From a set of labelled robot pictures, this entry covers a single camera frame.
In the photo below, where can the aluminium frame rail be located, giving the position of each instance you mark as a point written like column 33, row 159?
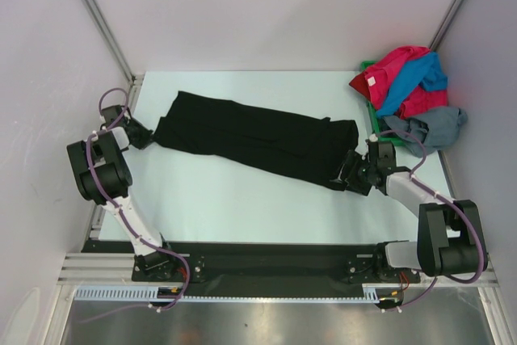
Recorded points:
column 116, row 269

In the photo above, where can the blue t shirt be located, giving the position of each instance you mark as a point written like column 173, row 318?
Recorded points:
column 420, row 78

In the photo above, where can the pink t shirt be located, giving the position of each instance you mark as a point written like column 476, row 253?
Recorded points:
column 400, row 78

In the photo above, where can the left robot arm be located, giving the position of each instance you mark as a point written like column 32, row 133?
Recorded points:
column 102, row 176

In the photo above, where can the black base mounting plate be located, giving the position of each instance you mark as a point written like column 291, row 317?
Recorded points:
column 275, row 271

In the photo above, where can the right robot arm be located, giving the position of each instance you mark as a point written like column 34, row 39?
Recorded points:
column 449, row 242

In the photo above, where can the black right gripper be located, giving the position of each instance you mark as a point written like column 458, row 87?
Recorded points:
column 354, row 160

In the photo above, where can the left aluminium corner post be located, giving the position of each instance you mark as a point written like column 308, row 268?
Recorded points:
column 99, row 20

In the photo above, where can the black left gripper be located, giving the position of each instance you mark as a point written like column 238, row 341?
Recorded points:
column 146, row 133

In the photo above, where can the green plastic bin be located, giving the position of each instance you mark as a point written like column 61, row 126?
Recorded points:
column 374, row 122

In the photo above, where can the white slotted cable duct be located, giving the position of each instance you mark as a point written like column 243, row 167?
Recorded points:
column 155, row 294

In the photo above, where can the aluminium corner post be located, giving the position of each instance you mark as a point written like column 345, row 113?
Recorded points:
column 456, row 3
column 99, row 20

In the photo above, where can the grey t shirt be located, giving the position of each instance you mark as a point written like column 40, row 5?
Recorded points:
column 435, row 129

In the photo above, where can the black t shirt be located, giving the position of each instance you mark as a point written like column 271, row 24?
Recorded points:
column 282, row 143

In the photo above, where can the right aluminium corner post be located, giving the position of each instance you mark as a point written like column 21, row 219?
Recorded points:
column 456, row 3

